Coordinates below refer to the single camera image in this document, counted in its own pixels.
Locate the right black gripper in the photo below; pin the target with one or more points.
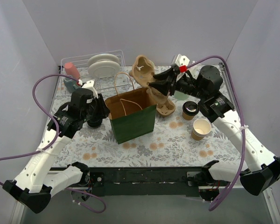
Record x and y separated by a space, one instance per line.
173 78

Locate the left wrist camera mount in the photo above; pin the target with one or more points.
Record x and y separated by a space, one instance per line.
88 85

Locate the grey-green mug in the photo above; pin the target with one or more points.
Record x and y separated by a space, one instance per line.
70 84

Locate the white wire dish rack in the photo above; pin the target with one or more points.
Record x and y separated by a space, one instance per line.
107 86

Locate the front white plate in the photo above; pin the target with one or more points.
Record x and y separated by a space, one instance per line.
104 69

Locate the green paper bag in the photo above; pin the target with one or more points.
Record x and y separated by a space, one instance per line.
132 114

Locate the pink cup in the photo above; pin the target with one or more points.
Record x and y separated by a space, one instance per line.
71 70

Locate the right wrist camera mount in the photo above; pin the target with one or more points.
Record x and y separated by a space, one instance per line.
180 61

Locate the green straw holder cup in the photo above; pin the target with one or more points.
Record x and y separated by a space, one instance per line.
180 96

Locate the stacked brown paper cups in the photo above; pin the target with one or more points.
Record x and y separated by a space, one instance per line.
201 128

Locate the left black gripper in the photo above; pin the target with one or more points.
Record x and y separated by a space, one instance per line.
101 105

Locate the black cup lid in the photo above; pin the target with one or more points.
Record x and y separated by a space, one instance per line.
190 108

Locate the cardboard cup carrier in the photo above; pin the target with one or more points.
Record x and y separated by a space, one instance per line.
142 71

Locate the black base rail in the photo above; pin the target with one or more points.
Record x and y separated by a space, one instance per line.
142 181

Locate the white plate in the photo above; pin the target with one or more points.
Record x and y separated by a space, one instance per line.
102 57
104 69

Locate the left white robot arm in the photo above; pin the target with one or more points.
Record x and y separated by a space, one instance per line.
32 186

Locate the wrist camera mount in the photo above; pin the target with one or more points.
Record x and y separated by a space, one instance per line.
180 61
88 85

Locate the floral table mat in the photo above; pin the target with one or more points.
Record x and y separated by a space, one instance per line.
170 144

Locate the stacked black lids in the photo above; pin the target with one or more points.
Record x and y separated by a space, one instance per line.
94 123

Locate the rear white plate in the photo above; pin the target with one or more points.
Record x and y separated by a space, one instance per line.
102 57

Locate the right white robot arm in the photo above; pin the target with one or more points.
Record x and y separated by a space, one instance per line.
263 166

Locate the brown paper coffee cup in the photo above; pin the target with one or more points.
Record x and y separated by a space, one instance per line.
188 116

